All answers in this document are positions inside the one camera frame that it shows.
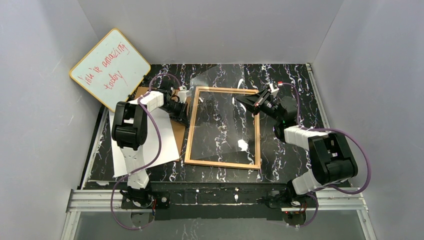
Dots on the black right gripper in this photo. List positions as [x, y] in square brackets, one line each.
[262, 101]

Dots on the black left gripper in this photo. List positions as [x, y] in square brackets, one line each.
[180, 110]

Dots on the brown frame backing board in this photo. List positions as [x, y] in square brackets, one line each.
[180, 132]

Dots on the clear frame glass sheet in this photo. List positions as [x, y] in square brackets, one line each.
[223, 130]

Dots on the wooden picture frame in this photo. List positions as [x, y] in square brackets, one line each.
[191, 129]

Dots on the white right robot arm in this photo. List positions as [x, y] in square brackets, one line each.
[330, 156]

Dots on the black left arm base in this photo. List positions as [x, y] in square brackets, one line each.
[144, 199]

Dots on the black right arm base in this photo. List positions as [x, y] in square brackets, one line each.
[284, 199]

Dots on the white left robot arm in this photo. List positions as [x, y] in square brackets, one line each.
[143, 132]

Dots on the yellow-edged whiteboard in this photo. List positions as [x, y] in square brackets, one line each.
[112, 70]

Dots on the aluminium mounting rail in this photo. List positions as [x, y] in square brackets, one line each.
[104, 200]

